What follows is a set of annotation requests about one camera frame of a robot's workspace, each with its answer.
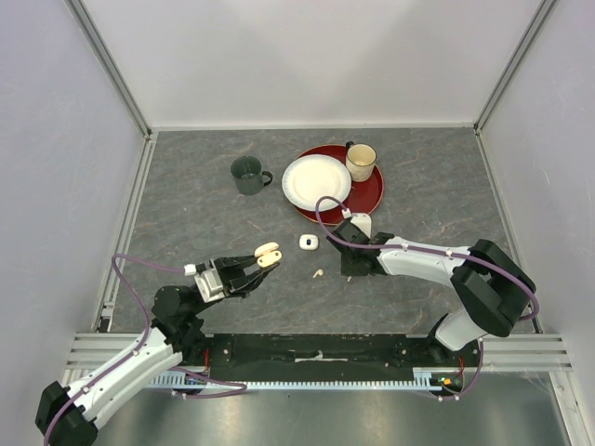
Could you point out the slotted cable duct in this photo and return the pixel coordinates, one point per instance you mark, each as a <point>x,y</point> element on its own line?
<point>421,381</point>

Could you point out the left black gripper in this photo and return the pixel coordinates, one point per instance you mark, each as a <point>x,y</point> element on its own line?
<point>231,268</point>

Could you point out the front aluminium frame rail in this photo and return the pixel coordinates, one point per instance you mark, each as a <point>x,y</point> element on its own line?
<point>515,353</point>

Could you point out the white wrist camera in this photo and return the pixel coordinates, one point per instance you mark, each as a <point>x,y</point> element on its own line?
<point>207,280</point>
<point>361,220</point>

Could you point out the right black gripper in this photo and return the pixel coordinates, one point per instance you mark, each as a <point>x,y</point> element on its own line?
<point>348,270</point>

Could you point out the white earbud case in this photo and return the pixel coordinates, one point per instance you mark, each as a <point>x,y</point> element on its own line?
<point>308,242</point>

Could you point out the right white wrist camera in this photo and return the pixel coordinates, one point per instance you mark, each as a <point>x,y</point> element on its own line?
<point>361,220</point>

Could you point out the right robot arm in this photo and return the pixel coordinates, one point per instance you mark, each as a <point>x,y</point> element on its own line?
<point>494,291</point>

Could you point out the beige cup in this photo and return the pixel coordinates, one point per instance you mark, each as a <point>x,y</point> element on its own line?
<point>360,161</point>

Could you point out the aluminium post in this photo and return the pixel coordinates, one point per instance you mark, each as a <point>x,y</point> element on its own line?
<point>514,63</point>
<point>108,64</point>

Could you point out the left rear aluminium post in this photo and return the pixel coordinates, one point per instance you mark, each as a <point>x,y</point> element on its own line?
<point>108,64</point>

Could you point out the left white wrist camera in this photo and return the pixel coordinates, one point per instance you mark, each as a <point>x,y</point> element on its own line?
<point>207,280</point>

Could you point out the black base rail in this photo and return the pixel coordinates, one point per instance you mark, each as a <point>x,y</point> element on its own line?
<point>322,358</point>

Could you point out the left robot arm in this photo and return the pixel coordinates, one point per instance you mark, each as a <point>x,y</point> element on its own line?
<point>173,335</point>

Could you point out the white plate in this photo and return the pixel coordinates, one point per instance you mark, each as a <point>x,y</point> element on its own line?
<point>311,177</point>

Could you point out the right rear aluminium post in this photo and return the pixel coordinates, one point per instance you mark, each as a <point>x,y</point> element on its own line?
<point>514,63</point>

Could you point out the dark green mug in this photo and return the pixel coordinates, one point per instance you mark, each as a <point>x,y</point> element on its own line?
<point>248,175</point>

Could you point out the pink earbud case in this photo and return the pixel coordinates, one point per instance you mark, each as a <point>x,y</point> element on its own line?
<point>268,254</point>

